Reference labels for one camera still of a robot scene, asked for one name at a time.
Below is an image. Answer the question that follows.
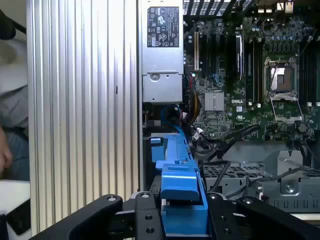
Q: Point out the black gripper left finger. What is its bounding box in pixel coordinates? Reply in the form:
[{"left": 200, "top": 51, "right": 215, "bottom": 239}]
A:
[{"left": 29, "top": 191, "right": 167, "bottom": 240}]

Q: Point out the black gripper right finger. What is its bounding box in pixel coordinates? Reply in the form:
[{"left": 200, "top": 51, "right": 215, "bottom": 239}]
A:
[{"left": 207, "top": 192, "right": 320, "bottom": 240}]

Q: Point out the hard disk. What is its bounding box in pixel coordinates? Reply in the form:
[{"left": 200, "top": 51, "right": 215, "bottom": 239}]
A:
[{"left": 149, "top": 133, "right": 210, "bottom": 237}]

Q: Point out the black disk wire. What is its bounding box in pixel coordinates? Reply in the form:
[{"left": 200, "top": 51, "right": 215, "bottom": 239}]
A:
[{"left": 192, "top": 123, "right": 261, "bottom": 162}]

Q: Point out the black RAM slot bank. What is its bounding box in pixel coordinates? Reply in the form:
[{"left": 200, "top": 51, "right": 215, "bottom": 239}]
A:
[
  {"left": 298, "top": 39, "right": 320, "bottom": 106},
  {"left": 245, "top": 39, "right": 264, "bottom": 104}
]

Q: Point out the beige expansion slot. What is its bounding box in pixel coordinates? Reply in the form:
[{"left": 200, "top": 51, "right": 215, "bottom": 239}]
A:
[{"left": 193, "top": 31, "right": 201, "bottom": 71}]

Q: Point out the person's hand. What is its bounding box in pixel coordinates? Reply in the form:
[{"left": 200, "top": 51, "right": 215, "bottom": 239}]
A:
[{"left": 0, "top": 127, "right": 14, "bottom": 174}]

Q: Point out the open black PC case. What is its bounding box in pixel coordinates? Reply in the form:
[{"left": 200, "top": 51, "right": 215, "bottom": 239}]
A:
[{"left": 137, "top": 0, "right": 320, "bottom": 221}]

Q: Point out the green motherboard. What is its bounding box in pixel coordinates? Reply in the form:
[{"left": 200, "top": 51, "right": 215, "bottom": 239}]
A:
[{"left": 183, "top": 17, "right": 320, "bottom": 143}]

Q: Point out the metal socket cover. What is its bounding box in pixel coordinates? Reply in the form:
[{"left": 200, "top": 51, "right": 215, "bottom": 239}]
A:
[{"left": 269, "top": 93, "right": 304, "bottom": 124}]

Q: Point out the black flat keyboard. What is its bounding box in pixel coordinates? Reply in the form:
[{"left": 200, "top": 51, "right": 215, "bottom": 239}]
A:
[{"left": 0, "top": 198, "right": 32, "bottom": 236}]

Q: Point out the silver finned chipset heatsink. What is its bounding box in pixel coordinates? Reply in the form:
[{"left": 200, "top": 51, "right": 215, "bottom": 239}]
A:
[{"left": 204, "top": 91, "right": 225, "bottom": 112}]

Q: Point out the metal slat table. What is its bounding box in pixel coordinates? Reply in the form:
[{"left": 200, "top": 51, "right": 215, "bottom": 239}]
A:
[{"left": 26, "top": 0, "right": 140, "bottom": 236}]

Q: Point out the silver power supply unit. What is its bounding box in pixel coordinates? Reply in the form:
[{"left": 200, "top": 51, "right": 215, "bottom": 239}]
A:
[{"left": 141, "top": 0, "right": 185, "bottom": 103}]

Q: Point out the CPU socket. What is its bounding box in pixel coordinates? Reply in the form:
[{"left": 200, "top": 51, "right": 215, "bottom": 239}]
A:
[{"left": 263, "top": 56, "right": 300, "bottom": 97}]

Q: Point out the thin metal locking lever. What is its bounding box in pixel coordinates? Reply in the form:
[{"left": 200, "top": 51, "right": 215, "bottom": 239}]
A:
[{"left": 268, "top": 58, "right": 281, "bottom": 87}]

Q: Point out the person in grey shirt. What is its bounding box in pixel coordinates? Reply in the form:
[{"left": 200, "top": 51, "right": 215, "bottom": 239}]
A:
[{"left": 0, "top": 37, "right": 31, "bottom": 181}]

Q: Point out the blue disk wire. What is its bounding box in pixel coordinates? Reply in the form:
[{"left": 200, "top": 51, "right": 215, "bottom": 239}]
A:
[{"left": 161, "top": 104, "right": 187, "bottom": 141}]

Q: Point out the yellow and red wire bundle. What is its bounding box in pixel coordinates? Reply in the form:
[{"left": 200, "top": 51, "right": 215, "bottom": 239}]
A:
[{"left": 186, "top": 89, "right": 201, "bottom": 124}]

